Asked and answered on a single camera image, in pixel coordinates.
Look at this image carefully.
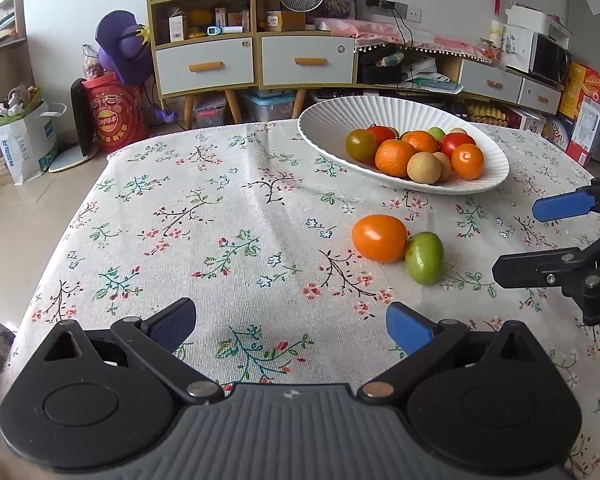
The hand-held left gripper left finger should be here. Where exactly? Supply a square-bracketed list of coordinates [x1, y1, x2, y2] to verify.
[44, 297, 226, 406]

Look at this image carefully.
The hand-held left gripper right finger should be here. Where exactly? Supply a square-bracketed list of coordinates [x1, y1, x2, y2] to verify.
[357, 302, 538, 404]

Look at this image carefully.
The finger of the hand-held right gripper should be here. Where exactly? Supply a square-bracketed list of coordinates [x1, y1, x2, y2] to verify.
[532, 176, 600, 224]
[491, 225, 600, 326]

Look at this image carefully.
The large orange tomato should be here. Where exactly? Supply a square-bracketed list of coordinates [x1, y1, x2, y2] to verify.
[351, 214, 409, 264]

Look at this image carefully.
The small orange tomato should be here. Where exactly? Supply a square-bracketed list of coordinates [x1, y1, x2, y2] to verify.
[451, 143, 485, 181]

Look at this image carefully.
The orange tangerine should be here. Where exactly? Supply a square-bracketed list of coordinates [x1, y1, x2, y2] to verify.
[374, 139, 417, 178]
[401, 130, 440, 155]

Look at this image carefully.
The dark green-brown tomato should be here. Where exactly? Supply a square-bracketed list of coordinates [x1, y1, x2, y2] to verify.
[345, 128, 378, 163]

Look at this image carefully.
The red tomato with stem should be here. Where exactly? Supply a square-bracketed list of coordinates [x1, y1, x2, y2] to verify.
[366, 125, 400, 145]

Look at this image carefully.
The white ribbed plate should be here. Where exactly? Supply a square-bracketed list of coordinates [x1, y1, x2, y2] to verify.
[297, 96, 511, 196]

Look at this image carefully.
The floral tablecloth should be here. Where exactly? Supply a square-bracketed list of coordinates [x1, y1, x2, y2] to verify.
[15, 120, 600, 480]

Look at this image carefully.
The blue printed carton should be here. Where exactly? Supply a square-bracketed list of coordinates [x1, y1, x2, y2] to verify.
[542, 115, 573, 151]

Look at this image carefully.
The white red small carton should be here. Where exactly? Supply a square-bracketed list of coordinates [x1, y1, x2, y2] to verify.
[515, 107, 546, 133]

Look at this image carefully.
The yellow egg carton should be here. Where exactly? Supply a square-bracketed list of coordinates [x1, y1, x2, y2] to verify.
[465, 101, 511, 128]

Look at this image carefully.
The orange printed carton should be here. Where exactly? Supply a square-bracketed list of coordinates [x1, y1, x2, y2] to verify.
[560, 62, 600, 113]

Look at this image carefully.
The black microwave oven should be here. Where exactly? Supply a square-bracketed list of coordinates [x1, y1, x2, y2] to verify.
[529, 34, 572, 85]

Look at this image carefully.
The grey refrigerator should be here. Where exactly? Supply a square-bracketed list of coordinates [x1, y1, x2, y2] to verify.
[565, 0, 600, 163]

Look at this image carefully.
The white box with lid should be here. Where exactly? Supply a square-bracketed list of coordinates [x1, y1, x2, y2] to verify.
[507, 5, 573, 36]

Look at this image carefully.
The red round bucket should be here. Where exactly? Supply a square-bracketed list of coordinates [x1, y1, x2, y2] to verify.
[81, 72, 148, 155]

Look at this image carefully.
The black case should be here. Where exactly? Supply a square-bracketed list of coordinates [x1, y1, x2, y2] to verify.
[357, 50, 406, 85]

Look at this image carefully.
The black panel on round stand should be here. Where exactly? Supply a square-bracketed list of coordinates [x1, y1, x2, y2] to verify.
[49, 77, 106, 173]

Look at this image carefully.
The white paper bag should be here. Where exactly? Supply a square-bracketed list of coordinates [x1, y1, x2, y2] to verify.
[0, 101, 68, 186]

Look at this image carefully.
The blue-lid clear storage box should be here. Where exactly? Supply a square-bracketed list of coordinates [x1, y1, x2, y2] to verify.
[240, 91, 296, 123]

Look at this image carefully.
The pink cloth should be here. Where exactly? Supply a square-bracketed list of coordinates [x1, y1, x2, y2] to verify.
[314, 17, 486, 56]

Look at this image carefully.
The tall wooden shelf cabinet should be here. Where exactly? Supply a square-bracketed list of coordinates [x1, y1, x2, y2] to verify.
[147, 0, 258, 128]

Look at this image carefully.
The small white plush toy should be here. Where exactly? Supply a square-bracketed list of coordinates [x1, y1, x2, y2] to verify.
[0, 87, 41, 118]

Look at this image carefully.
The purple plush toy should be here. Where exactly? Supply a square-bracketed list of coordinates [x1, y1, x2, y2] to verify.
[96, 10, 153, 86]

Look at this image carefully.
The low wooden drawer cabinet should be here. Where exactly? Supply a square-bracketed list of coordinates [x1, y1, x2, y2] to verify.
[255, 30, 361, 120]

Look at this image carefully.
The brown cardboard box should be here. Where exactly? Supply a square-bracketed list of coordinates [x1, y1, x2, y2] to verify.
[266, 10, 307, 32]

